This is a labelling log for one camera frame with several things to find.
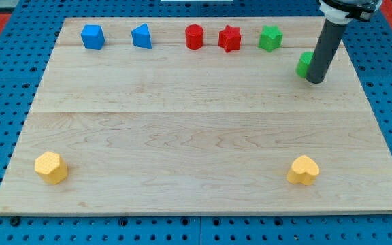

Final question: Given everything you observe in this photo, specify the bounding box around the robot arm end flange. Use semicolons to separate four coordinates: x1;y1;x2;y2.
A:
317;0;383;25

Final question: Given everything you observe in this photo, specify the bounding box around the yellow heart block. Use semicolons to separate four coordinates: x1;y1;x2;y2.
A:
287;155;320;186

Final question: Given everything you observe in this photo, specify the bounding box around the wooden board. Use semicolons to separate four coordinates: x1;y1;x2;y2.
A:
0;17;392;217

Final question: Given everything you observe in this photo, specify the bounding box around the red cylinder block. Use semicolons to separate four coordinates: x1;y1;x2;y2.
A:
185;24;203;50

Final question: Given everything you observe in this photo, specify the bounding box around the red star block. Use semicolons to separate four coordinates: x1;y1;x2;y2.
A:
218;25;242;52

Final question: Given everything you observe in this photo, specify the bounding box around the blue triangle block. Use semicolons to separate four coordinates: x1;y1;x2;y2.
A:
131;23;152;49

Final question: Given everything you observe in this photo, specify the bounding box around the green star block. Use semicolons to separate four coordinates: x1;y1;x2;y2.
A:
258;25;283;52

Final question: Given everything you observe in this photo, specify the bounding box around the green cylinder block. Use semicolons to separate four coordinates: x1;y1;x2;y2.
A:
295;52;314;78

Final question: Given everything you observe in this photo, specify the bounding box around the blue cube block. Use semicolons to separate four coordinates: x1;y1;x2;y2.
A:
81;24;105;50

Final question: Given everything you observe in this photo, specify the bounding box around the yellow hexagon block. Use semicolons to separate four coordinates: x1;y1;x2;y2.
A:
35;151;68;185

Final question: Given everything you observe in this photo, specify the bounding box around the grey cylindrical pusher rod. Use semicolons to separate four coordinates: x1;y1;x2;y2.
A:
306;20;346;84

